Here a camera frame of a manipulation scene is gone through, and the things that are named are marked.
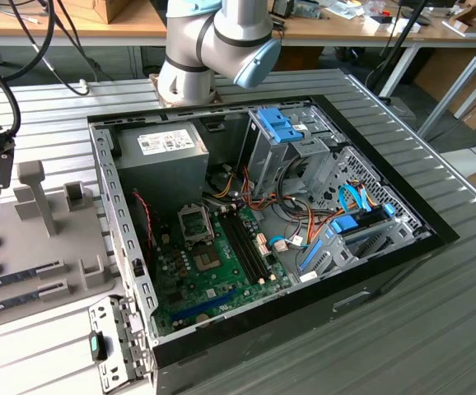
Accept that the CPU socket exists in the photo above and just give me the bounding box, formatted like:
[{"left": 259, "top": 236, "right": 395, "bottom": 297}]
[{"left": 191, "top": 244, "right": 225, "bottom": 276}]

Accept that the teal black latch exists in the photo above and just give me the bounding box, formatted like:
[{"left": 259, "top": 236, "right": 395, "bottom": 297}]
[{"left": 87, "top": 329, "right": 109, "bottom": 364}]

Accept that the orange black wire bundle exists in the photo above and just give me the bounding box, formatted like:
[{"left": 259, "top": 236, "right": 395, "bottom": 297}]
[{"left": 282, "top": 207, "right": 347, "bottom": 249}]

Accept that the aluminium profile frame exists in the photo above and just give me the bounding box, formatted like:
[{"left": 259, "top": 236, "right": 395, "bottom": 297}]
[{"left": 417, "top": 55, "right": 476, "bottom": 142}]

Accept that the blue expansion slot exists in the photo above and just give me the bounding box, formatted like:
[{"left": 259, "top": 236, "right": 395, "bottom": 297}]
[{"left": 169, "top": 287, "right": 240, "bottom": 327}]

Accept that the grey power supply unit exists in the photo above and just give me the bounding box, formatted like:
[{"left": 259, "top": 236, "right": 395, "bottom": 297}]
[{"left": 112, "top": 125, "right": 211, "bottom": 215}]

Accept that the blue disk carrier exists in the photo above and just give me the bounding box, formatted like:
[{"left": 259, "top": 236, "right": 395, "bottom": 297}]
[{"left": 298, "top": 205, "right": 396, "bottom": 275}]

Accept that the blue plastic drive bracket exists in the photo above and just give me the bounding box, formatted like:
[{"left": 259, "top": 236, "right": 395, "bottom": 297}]
[{"left": 256, "top": 105, "right": 306, "bottom": 145}]

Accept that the black open PC case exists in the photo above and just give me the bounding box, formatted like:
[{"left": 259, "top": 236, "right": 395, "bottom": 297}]
[{"left": 86, "top": 93, "right": 461, "bottom": 395}]

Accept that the white flat box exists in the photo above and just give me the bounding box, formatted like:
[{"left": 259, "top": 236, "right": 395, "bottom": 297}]
[{"left": 362, "top": 14, "right": 422, "bottom": 35}]

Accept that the yellow red wire bundle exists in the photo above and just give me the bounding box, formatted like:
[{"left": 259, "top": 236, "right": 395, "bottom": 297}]
[{"left": 211, "top": 164, "right": 274, "bottom": 213}]

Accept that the grey metal drive cage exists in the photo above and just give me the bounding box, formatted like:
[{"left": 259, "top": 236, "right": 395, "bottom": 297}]
[{"left": 237, "top": 105, "right": 348, "bottom": 199}]

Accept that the cardboard packaging tray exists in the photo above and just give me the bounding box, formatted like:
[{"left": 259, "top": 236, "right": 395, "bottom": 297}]
[{"left": 442, "top": 2, "right": 476, "bottom": 39}]

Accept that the blue flat data wire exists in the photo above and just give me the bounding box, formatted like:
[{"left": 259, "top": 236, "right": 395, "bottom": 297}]
[{"left": 338, "top": 184, "right": 374, "bottom": 215}]

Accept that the grey parts rack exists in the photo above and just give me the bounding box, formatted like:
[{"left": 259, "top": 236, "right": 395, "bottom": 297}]
[{"left": 0, "top": 159, "right": 118, "bottom": 335}]

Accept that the grey metal disk bay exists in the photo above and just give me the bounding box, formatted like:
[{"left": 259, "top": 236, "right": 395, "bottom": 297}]
[{"left": 295, "top": 205, "right": 435, "bottom": 286}]

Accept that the thin cable with white plug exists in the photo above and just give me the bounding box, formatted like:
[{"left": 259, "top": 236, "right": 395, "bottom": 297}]
[{"left": 7, "top": 0, "right": 91, "bottom": 96}]

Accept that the large brown cardboard box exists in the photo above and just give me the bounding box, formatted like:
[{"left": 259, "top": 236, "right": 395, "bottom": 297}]
[{"left": 411, "top": 49, "right": 476, "bottom": 132}]

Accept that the black stand pole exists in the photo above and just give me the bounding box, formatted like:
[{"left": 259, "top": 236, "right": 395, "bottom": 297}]
[{"left": 376, "top": 0, "right": 431, "bottom": 100}]

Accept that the wooden desk with white legs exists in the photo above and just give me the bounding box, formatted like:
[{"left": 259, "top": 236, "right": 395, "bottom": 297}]
[{"left": 281, "top": 0, "right": 476, "bottom": 98}]

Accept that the dark RAM stick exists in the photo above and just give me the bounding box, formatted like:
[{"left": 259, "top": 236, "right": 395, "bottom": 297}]
[
  {"left": 0, "top": 263, "right": 44, "bottom": 292},
  {"left": 0, "top": 286, "right": 46, "bottom": 318}
]

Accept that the green motherboard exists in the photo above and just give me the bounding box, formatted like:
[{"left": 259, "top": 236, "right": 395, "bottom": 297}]
[{"left": 149, "top": 201, "right": 296, "bottom": 338}]

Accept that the cardboard box on desk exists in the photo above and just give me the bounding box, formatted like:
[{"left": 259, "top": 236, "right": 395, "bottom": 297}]
[{"left": 43, "top": 0, "right": 134, "bottom": 25}]

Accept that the grey metal slot bracket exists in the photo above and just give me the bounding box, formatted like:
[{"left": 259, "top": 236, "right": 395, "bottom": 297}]
[{"left": 86, "top": 293, "right": 157, "bottom": 394}]

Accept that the grey metal device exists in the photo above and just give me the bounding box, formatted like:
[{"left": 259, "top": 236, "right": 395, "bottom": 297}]
[{"left": 293, "top": 0, "right": 324, "bottom": 20}]

